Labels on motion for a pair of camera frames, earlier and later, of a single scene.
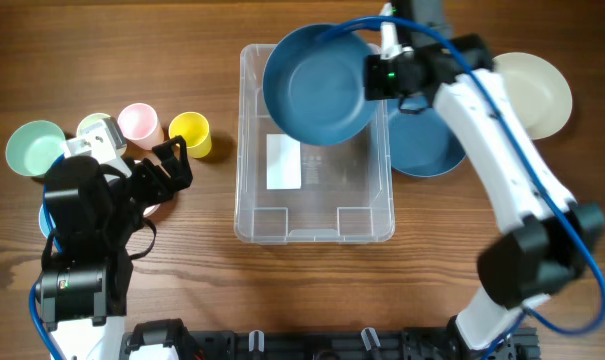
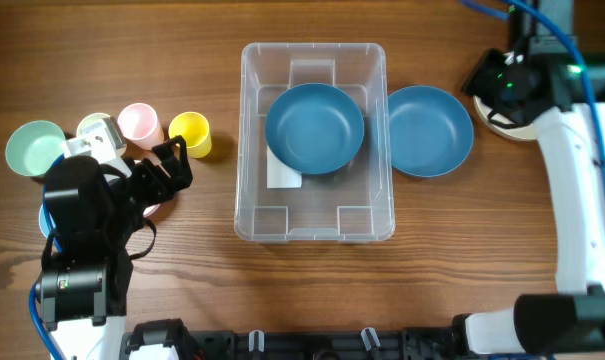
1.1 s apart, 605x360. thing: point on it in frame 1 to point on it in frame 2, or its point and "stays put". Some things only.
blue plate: [422, 144] stays put
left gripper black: [165, 186] stays put
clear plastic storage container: [291, 191] stays put
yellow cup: [193, 127] stays put
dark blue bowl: [315, 88] to [314, 128]
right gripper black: [380, 88] to [476, 82]
